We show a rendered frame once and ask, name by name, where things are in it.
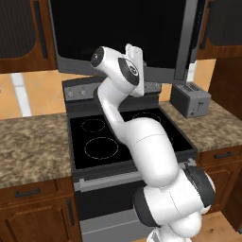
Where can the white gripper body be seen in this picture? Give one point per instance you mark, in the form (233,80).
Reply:
(142,75)

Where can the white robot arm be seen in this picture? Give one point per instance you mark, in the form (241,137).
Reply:
(151,148)

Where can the black microwave oven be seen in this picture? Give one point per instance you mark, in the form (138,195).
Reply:
(119,28)

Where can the black oven door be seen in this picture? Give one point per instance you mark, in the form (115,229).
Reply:
(104,198)

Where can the wooden base cupboard door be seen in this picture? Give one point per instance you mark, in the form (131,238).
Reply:
(222,186)
(34,223)

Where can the grey toaster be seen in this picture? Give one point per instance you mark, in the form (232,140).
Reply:
(190,99)

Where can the grey stove knob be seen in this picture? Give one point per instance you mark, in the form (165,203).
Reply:
(82,92)
(70,93)

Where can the black hob stove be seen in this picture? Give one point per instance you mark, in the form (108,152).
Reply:
(94,138)

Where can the tall wooden cupboard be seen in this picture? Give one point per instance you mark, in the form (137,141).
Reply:
(228,88)

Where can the wooden drawer front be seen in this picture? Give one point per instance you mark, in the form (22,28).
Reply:
(47,190)
(204,157)

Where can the grey oven bottom drawer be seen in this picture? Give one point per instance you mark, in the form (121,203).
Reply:
(110,227)

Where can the wooden wall cupboard door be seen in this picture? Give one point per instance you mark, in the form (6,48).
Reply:
(225,28)
(19,34)

